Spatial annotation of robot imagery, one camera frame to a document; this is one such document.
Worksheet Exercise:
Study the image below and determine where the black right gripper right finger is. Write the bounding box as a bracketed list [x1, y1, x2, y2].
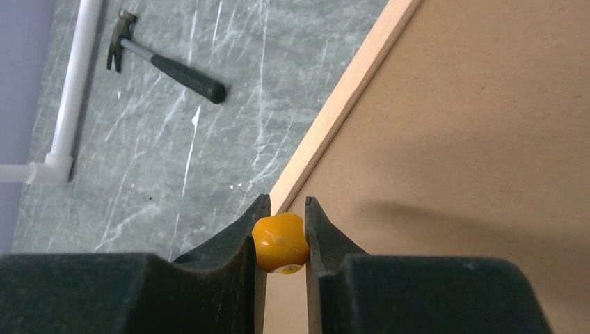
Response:
[305, 196, 551, 333]

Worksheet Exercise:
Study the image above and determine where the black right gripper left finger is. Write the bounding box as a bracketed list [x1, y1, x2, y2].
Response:
[1, 195, 271, 333]

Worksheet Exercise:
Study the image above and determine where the yellow handled screwdriver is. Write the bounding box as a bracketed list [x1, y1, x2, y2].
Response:
[252, 212, 310, 275]

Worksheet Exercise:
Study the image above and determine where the wooden picture frame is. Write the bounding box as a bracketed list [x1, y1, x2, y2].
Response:
[290, 1, 589, 333]

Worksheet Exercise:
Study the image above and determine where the white PVC pipe stand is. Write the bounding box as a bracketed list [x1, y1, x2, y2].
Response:
[1, 0, 103, 185]

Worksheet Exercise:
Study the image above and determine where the black handled claw hammer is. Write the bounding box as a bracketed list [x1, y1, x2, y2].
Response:
[106, 9, 227, 104]

